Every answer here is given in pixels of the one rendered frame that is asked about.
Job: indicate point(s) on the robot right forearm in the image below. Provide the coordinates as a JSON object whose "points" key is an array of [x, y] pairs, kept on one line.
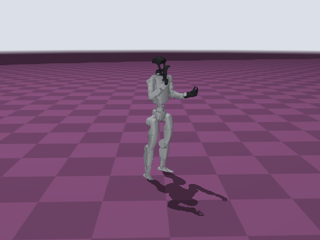
{"points": [[158, 91]]}

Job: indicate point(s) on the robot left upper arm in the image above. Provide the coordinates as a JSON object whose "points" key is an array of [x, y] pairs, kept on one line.
{"points": [[171, 87]]}

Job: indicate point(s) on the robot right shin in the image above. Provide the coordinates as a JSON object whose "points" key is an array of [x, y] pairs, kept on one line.
{"points": [[148, 159]]}

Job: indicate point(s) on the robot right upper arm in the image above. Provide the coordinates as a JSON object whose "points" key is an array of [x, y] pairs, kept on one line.
{"points": [[151, 87]]}

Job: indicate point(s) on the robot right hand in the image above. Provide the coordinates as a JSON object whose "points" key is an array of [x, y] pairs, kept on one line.
{"points": [[164, 74]]}

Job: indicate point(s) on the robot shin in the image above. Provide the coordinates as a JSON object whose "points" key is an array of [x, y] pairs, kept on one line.
{"points": [[148, 159], [163, 154]]}

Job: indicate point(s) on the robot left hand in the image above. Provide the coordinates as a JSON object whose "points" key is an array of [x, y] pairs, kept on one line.
{"points": [[192, 93]]}

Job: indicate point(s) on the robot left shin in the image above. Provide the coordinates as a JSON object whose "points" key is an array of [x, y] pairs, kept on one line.
{"points": [[163, 154]]}

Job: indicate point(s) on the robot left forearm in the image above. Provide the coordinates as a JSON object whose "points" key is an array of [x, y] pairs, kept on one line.
{"points": [[180, 95]]}

